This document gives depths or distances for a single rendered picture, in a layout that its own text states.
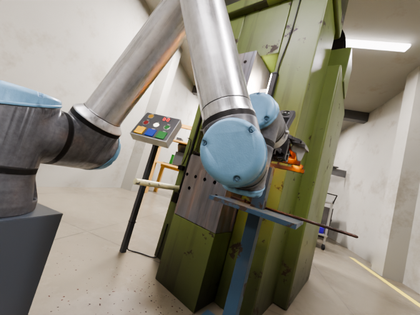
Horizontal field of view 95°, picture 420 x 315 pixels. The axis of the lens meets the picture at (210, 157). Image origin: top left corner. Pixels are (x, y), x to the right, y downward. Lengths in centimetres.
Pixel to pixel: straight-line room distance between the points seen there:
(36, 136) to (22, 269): 30
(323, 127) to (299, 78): 49
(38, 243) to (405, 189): 463
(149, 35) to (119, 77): 14
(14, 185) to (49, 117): 16
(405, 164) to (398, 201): 64
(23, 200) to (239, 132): 49
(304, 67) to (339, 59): 87
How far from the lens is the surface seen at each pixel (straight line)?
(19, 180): 59
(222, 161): 26
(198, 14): 41
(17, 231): 59
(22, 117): 56
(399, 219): 458
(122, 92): 63
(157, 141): 160
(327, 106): 189
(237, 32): 211
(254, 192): 40
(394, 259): 462
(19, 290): 68
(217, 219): 124
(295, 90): 149
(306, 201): 171
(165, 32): 65
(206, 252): 130
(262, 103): 42
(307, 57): 162
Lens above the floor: 79
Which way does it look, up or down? 6 degrees up
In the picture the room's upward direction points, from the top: 16 degrees clockwise
